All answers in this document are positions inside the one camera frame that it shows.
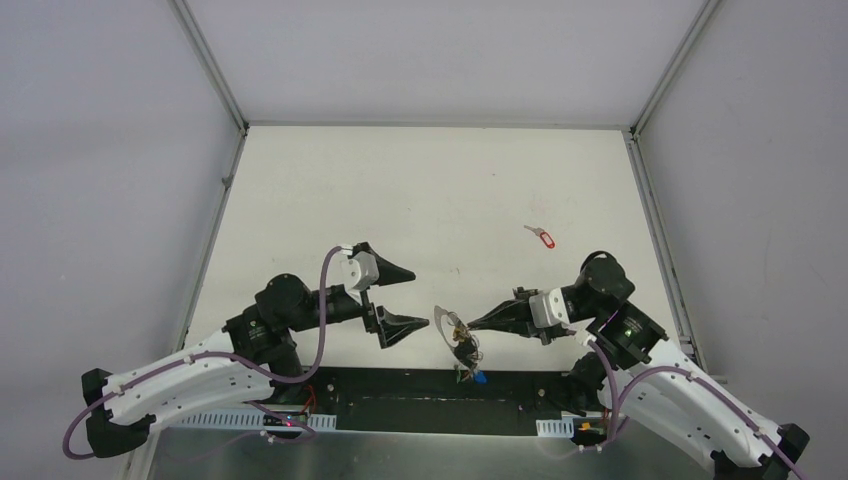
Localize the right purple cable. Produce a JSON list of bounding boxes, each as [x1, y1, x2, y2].
[[576, 329, 810, 480]]

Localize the right aluminium frame post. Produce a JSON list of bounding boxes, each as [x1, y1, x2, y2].
[[630, 0, 724, 139]]

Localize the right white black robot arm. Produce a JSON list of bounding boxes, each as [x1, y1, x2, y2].
[[468, 251, 810, 479]]

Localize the left aluminium frame post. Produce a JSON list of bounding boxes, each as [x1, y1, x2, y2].
[[168, 0, 249, 136]]

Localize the key with red tag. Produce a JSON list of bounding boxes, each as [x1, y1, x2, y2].
[[524, 225, 556, 249]]

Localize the key with blue tag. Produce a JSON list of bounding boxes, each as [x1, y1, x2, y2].
[[472, 371, 488, 384]]

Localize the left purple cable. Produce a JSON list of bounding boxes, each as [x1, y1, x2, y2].
[[62, 245, 352, 460]]

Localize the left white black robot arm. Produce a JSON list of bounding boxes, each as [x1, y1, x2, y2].
[[62, 242, 429, 460]]

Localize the large silver carabiner keyring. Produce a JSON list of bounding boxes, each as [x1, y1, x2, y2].
[[434, 306, 481, 373]]

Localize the purple cable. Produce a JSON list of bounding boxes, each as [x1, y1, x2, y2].
[[576, 329, 810, 480], [62, 245, 352, 460]]

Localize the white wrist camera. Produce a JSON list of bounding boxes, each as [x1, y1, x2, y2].
[[528, 288, 570, 328], [340, 245, 379, 292]]

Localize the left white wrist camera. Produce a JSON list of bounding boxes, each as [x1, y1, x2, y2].
[[340, 245, 379, 292]]

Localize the aluminium frame post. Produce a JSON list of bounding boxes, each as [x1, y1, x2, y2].
[[168, 0, 249, 136], [630, 0, 724, 139]]

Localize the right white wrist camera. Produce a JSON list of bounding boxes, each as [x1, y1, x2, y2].
[[528, 288, 570, 328]]

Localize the left white slotted cable duct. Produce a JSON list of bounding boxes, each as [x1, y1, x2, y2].
[[172, 407, 337, 432]]

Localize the right white slotted cable duct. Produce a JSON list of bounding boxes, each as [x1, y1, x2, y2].
[[535, 418, 574, 439]]

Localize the white slotted cable duct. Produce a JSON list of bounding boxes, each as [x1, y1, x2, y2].
[[172, 407, 337, 432], [535, 418, 574, 439]]

